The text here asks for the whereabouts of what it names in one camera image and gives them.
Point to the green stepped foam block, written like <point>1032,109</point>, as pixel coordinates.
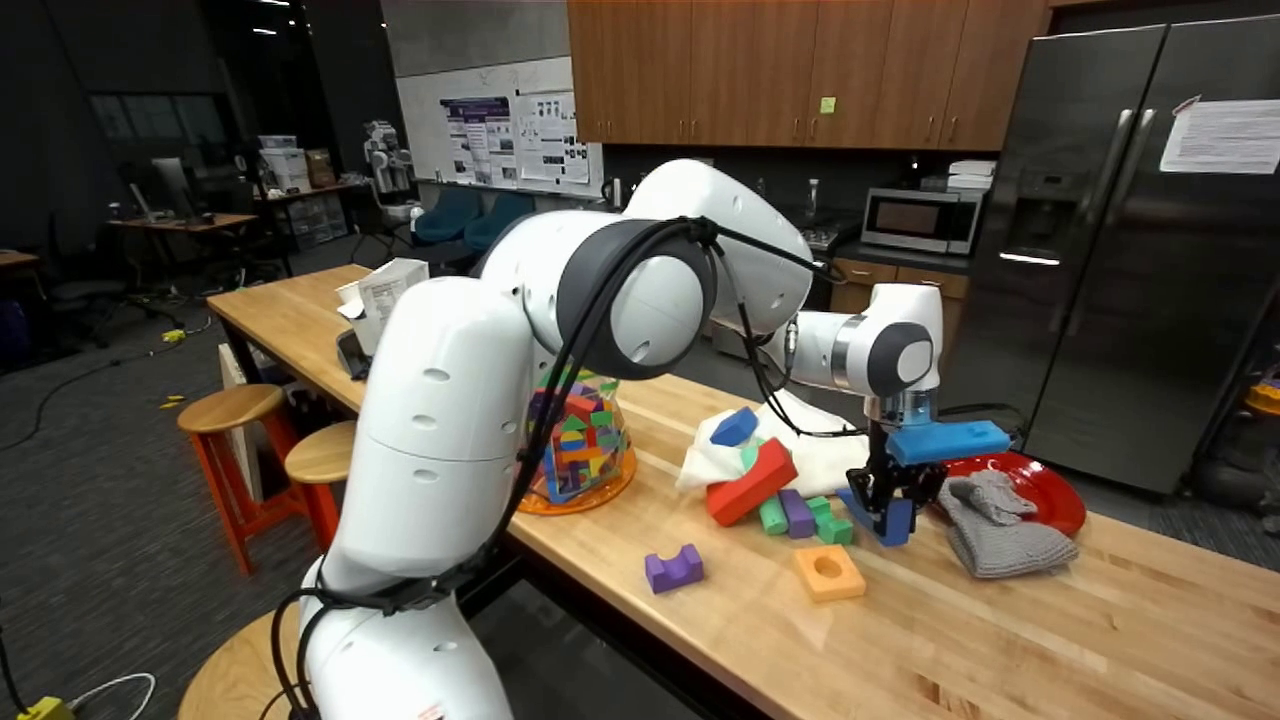
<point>839,528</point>

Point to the red plate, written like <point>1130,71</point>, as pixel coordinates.
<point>1043,484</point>

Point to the green sticky note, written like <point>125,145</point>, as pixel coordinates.
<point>831,106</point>

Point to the clear jar of toys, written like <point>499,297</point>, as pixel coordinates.
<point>586,455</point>

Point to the background wooden desk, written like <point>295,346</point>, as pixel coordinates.
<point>182,227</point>

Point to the pale green foam block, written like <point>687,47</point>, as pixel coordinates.
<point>748,456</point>

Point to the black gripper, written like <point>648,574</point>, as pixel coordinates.
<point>889,474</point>

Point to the small green foam block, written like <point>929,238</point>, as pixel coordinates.
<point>773,517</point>

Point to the wooden wall cabinets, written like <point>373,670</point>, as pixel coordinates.
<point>803,64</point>

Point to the silver microwave oven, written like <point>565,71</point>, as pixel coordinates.
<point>923,221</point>

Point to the small black gadget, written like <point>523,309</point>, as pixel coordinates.
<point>354,359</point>

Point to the blue oval foam block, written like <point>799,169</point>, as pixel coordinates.
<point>735,427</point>

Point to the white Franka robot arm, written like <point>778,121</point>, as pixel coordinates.
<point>443,443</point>

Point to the purple bridge foam block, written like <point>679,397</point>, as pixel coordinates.
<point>674,568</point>

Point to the white cloth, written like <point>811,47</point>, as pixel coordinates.
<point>827,463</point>

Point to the small purple foam block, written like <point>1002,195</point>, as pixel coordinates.
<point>799,512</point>

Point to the blue wedge foam block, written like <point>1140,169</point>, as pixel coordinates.
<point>896,521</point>

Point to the orange square block with hole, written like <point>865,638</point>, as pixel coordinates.
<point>834,574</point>

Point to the white paper on refrigerator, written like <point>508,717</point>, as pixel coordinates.
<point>1223,139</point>

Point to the whiteboard with posters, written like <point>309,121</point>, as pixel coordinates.
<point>504,127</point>

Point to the white stacked containers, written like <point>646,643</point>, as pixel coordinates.
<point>973,174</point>

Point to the gray folded cloth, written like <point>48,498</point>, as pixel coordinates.
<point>1005,532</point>

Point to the red long foam block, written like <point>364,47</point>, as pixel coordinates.
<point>753,490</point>

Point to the stainless steel refrigerator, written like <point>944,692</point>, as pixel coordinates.
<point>1107,333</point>

